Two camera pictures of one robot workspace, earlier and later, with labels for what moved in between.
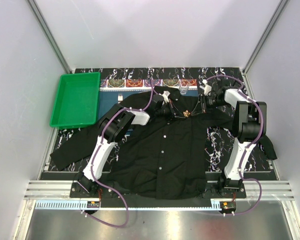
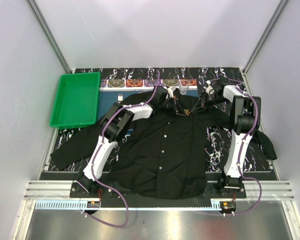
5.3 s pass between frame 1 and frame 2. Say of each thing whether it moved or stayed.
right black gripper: stayed
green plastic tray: stayed
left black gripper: moved
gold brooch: stayed
